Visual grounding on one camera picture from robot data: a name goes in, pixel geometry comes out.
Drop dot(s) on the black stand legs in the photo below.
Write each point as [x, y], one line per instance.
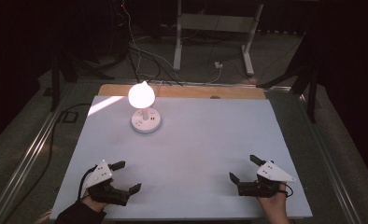
[57, 81]
[311, 90]

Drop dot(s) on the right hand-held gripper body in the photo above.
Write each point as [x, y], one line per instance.
[267, 179]

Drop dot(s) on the aluminium floor rail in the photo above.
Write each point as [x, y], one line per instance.
[328, 161]
[26, 161]

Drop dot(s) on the black floor plate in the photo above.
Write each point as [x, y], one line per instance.
[68, 117]

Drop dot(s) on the person's right hand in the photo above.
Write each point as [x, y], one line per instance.
[275, 204]

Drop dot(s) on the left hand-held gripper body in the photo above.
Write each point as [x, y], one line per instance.
[98, 176]

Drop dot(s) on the white metal stand frame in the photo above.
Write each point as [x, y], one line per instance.
[214, 22]

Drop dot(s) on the white table lamp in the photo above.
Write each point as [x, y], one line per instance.
[141, 96]

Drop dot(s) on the wooden board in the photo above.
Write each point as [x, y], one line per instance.
[188, 91]

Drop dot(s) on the person's left hand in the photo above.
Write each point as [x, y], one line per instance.
[93, 204]

